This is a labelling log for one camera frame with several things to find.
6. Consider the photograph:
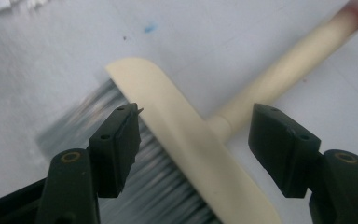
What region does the pile of white paper scraps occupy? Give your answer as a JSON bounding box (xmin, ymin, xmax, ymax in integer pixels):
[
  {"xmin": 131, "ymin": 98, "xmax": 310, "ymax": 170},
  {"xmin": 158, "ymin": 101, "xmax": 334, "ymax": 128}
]
[{"xmin": 0, "ymin": 0, "xmax": 50, "ymax": 14}]

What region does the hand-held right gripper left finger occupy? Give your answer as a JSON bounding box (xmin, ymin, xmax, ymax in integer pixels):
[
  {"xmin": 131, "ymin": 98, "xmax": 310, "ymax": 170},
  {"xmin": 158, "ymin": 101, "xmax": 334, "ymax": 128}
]
[{"xmin": 88, "ymin": 102, "xmax": 145, "ymax": 199}]

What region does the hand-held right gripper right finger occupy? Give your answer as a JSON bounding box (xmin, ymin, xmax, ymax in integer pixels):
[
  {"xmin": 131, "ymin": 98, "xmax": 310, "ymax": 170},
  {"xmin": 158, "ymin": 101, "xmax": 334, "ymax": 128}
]
[{"xmin": 247, "ymin": 103, "xmax": 322, "ymax": 199}]

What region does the white table cover sheet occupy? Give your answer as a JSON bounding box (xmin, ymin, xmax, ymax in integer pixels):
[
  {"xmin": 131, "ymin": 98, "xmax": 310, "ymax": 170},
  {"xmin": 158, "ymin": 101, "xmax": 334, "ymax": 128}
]
[{"xmin": 0, "ymin": 0, "xmax": 358, "ymax": 224}]

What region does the cream brush with grey bristles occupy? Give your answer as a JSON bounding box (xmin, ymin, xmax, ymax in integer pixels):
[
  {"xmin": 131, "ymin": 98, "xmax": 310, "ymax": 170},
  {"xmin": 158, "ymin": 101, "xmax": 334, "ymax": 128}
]
[{"xmin": 36, "ymin": 0, "xmax": 358, "ymax": 224}]

